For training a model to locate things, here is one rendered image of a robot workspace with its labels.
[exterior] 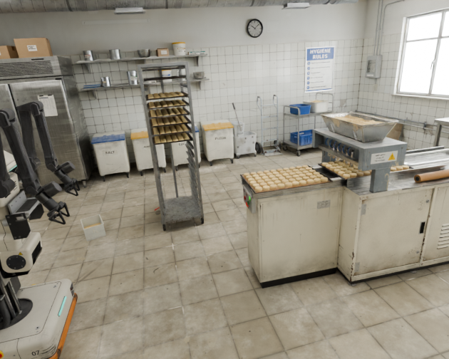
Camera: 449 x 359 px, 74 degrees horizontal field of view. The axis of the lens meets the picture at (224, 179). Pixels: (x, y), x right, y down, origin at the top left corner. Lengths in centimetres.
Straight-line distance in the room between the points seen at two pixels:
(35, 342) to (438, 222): 297
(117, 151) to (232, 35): 300
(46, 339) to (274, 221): 166
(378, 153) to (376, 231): 63
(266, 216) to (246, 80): 429
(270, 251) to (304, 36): 505
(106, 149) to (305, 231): 388
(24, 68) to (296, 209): 429
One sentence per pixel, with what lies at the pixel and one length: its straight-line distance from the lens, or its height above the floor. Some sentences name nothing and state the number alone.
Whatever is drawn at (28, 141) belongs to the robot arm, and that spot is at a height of 139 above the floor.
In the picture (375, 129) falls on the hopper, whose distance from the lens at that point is 233.
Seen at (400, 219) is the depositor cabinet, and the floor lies 57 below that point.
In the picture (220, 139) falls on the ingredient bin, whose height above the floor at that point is 51.
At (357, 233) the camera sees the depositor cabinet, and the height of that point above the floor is 53.
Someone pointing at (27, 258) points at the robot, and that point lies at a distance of 222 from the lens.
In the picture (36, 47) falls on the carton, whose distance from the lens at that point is 538.
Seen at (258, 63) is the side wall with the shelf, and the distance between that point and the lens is 628.
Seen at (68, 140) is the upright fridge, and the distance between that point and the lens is 522.
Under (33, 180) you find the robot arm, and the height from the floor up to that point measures 126.
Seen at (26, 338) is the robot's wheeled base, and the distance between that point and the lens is 239.
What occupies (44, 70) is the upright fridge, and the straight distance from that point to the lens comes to 524.
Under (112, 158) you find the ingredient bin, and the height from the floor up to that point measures 40.
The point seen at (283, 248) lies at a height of 37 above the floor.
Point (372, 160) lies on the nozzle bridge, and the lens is 225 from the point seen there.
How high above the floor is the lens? 175
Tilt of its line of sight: 21 degrees down
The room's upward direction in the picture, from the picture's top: 4 degrees counter-clockwise
